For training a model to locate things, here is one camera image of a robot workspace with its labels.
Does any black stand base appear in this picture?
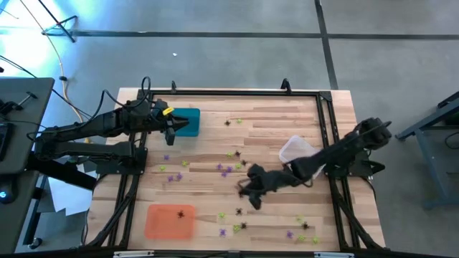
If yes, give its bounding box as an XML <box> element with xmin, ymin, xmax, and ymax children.
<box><xmin>37</xmin><ymin>0</ymin><xmax>79</xmax><ymax>44</ymax></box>

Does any white paper sheet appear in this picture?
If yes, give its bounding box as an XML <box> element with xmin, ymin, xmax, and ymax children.
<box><xmin>46</xmin><ymin>163</ymin><xmax>96</xmax><ymax>216</ymax></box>

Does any yellow floor cable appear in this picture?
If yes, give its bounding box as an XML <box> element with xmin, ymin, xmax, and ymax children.
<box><xmin>19</xmin><ymin>0</ymin><xmax>90</xmax><ymax>128</ymax></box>

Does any dark desk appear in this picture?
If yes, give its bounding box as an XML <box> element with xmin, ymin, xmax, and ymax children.
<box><xmin>0</xmin><ymin>170</ymin><xmax>41</xmax><ymax>256</ymax></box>

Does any white label strip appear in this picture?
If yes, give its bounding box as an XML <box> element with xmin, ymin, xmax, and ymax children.
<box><xmin>113</xmin><ymin>250</ymin><xmax>155</xmax><ymax>258</ymax></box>
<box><xmin>313</xmin><ymin>252</ymin><xmax>356</xmax><ymax>258</ymax></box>

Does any black desk clamp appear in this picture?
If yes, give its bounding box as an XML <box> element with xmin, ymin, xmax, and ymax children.
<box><xmin>0</xmin><ymin>91</ymin><xmax>39</xmax><ymax>116</ymax></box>

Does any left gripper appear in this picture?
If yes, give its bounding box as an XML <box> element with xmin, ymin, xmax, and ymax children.
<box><xmin>141</xmin><ymin>99</ymin><xmax>190</xmax><ymax>146</ymax></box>

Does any orange plastic bin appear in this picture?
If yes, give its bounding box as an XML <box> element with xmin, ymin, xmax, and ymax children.
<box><xmin>144</xmin><ymin>204</ymin><xmax>197</xmax><ymax>241</ymax></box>

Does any black aluminium table frame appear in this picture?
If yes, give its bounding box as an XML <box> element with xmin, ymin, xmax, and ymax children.
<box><xmin>82</xmin><ymin>87</ymin><xmax>387</xmax><ymax>252</ymax></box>

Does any black computer mouse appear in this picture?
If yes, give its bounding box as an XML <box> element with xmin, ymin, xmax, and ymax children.
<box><xmin>0</xmin><ymin>181</ymin><xmax>18</xmax><ymax>205</ymax></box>

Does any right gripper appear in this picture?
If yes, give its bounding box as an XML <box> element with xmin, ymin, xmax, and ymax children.
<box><xmin>239</xmin><ymin>163</ymin><xmax>306</xmax><ymax>211</ymax></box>

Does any black diagonal bar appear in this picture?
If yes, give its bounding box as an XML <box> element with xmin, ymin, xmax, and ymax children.
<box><xmin>25</xmin><ymin>150</ymin><xmax>98</xmax><ymax>191</ymax></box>

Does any black floor cable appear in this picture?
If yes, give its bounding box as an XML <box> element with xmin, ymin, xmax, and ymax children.
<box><xmin>0</xmin><ymin>53</ymin><xmax>115</xmax><ymax>130</ymax></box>

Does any clear plastic bin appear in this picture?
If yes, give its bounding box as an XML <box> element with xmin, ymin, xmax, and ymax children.
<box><xmin>278</xmin><ymin>134</ymin><xmax>326</xmax><ymax>181</ymax></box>

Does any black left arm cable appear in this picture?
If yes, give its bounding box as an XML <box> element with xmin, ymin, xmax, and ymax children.
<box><xmin>77</xmin><ymin>75</ymin><xmax>158</xmax><ymax>125</ymax></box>

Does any teal plastic bin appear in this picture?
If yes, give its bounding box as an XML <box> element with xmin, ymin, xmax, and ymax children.
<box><xmin>168</xmin><ymin>107</ymin><xmax>201</xmax><ymax>138</ymax></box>

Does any grey desk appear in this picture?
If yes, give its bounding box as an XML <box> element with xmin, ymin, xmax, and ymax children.
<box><xmin>0</xmin><ymin>77</ymin><xmax>55</xmax><ymax>175</ymax></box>

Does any blue-grey metal table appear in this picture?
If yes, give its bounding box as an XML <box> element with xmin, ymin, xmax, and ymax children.
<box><xmin>395</xmin><ymin>91</ymin><xmax>459</xmax><ymax>211</ymax></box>

